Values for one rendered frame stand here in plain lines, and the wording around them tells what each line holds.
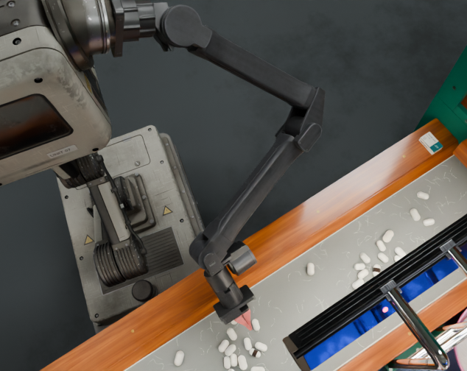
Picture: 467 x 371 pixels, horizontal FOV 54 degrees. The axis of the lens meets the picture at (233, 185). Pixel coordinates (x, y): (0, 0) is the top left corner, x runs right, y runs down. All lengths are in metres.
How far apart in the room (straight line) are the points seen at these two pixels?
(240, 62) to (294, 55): 1.56
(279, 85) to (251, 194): 0.26
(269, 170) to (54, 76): 0.51
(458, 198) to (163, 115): 1.51
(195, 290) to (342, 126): 1.32
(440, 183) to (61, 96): 1.08
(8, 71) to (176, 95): 1.69
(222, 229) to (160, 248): 0.62
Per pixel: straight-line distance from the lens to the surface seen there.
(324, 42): 2.63
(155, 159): 1.79
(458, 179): 1.51
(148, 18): 0.94
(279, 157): 1.09
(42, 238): 2.38
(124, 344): 1.34
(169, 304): 1.32
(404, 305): 0.97
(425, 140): 1.48
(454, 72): 1.40
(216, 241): 1.06
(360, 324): 0.98
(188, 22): 0.95
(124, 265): 1.35
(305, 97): 1.09
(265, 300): 1.32
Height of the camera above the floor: 2.05
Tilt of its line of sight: 68 degrees down
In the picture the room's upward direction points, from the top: 12 degrees counter-clockwise
